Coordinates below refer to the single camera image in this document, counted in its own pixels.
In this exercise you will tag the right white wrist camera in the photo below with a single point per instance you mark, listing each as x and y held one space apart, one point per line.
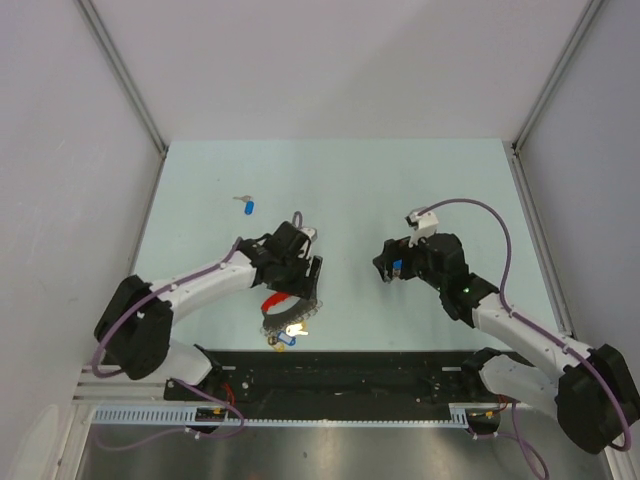
424 224

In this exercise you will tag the right aluminium corner post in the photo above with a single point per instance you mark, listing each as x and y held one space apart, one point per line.
588 17

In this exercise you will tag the left aluminium corner post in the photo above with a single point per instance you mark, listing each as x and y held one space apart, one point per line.
121 73

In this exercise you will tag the red-handled metal key holder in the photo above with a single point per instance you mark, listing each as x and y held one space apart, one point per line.
281 310

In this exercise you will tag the blue tag on holder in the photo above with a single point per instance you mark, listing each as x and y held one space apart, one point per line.
284 341

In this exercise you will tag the aluminium corner post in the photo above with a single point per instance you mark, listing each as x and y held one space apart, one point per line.
588 17
121 73

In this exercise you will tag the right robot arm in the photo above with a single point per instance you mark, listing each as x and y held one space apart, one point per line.
589 391

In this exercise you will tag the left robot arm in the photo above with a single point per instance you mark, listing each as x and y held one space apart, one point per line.
134 333

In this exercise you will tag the yellow tag on holder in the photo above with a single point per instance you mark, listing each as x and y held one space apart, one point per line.
295 330

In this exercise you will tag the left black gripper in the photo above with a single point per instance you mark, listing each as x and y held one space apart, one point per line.
299 286

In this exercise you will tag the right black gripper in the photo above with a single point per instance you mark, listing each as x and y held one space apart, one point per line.
390 252

